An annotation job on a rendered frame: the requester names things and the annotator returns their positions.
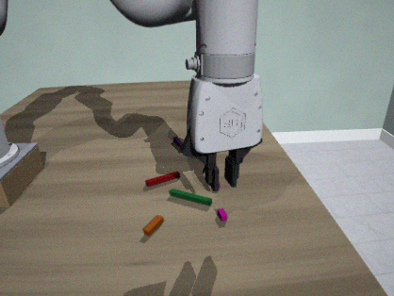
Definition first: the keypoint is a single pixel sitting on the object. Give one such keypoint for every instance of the orange rod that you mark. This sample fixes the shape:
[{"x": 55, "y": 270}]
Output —
[{"x": 152, "y": 227}]

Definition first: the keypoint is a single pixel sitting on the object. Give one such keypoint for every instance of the green rod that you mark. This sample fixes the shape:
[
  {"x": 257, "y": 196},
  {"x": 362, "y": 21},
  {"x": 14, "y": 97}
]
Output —
[{"x": 191, "y": 197}]

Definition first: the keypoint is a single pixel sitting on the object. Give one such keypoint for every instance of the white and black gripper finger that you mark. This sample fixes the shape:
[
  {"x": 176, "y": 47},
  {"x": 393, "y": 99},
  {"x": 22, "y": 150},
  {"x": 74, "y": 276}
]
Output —
[
  {"x": 232, "y": 164},
  {"x": 211, "y": 169}
]

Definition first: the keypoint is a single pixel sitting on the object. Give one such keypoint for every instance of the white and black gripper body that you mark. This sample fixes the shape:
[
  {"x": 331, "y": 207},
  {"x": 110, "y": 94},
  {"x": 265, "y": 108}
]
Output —
[{"x": 224, "y": 117}]

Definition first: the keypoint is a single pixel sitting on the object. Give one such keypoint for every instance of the red rod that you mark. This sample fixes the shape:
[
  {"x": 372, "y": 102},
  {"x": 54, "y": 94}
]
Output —
[{"x": 162, "y": 178}]

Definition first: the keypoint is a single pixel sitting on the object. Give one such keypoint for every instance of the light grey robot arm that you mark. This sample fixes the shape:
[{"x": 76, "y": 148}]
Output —
[{"x": 225, "y": 38}]

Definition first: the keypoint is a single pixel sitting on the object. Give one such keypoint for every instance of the purple rod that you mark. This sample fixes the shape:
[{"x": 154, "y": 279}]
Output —
[{"x": 178, "y": 142}]

